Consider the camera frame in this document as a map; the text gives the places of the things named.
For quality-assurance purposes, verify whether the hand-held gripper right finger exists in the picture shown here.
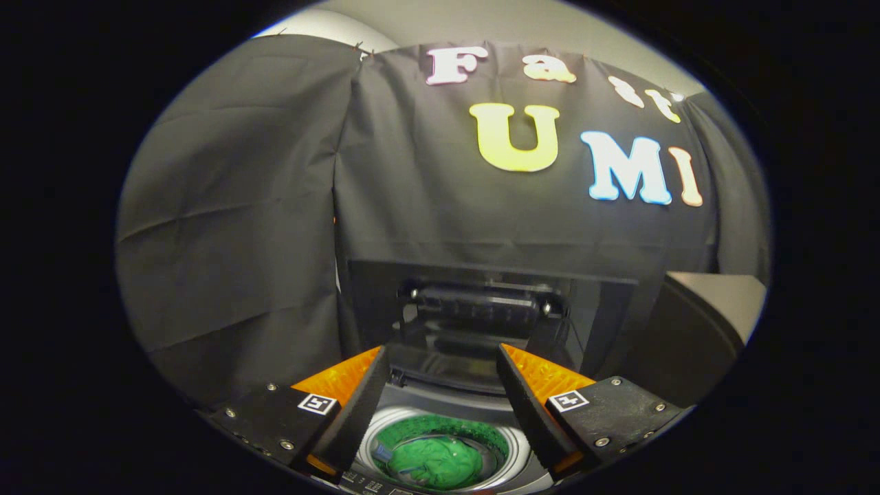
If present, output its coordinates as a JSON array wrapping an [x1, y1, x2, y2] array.
[[496, 342, 685, 482]]

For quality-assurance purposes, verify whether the beige cabinet with dark top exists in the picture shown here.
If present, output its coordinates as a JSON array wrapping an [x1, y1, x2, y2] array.
[[619, 272, 767, 406]]

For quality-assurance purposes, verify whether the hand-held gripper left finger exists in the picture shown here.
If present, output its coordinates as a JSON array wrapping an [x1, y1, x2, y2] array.
[[206, 345, 391, 479]]

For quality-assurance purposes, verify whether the green polo shirt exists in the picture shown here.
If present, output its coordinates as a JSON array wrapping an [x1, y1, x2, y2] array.
[[375, 415, 509, 490]]

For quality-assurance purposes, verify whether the black backdrop cloth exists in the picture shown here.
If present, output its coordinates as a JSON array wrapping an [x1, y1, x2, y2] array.
[[115, 34, 771, 406]]

